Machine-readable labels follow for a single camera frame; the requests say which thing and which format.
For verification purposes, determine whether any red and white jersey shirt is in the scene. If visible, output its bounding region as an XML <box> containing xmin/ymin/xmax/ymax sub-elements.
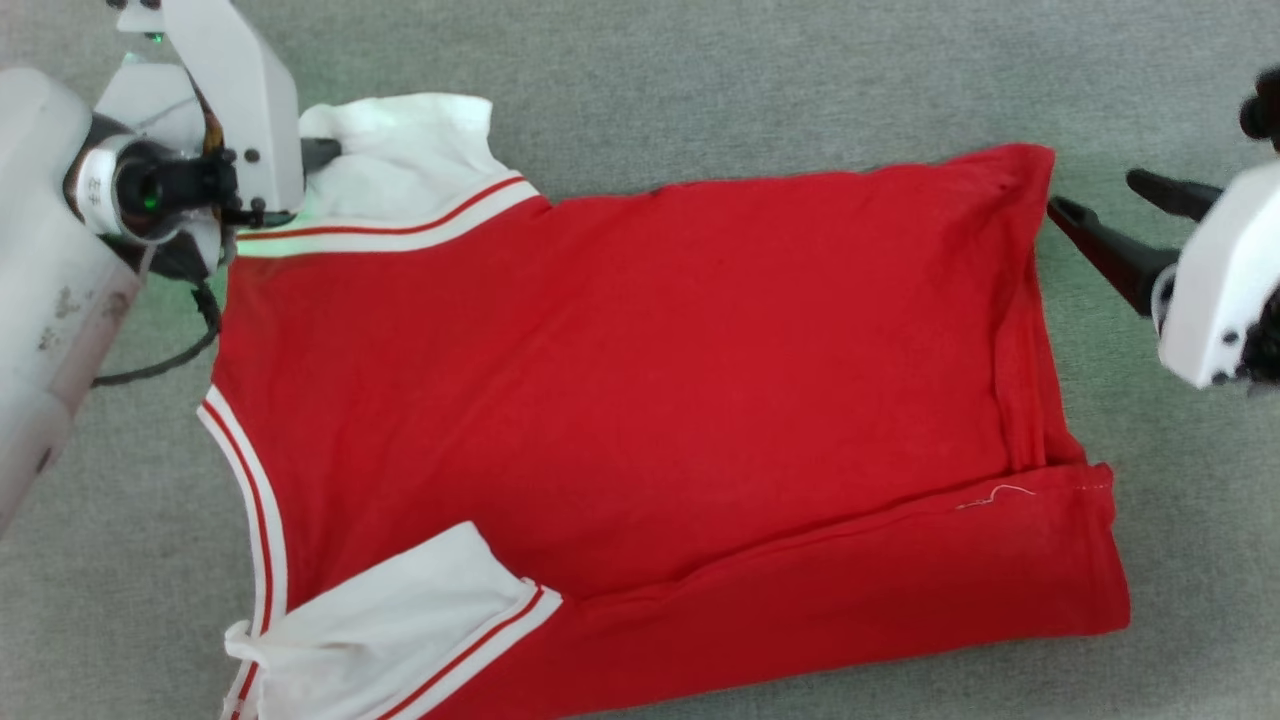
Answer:
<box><xmin>197</xmin><ymin>92</ymin><xmax>1134</xmax><ymax>720</ymax></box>

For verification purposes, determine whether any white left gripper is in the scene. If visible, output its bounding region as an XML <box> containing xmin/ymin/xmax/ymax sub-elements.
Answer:
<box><xmin>115</xmin><ymin>0</ymin><xmax>344</xmax><ymax>225</ymax></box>

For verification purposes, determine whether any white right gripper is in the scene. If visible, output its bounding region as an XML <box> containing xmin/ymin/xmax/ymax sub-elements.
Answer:
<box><xmin>1046</xmin><ymin>159</ymin><xmax>1280</xmax><ymax>391</ymax></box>

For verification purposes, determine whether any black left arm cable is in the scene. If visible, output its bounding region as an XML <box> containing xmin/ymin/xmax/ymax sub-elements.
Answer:
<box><xmin>91</xmin><ymin>279</ymin><xmax>224</xmax><ymax>390</ymax></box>

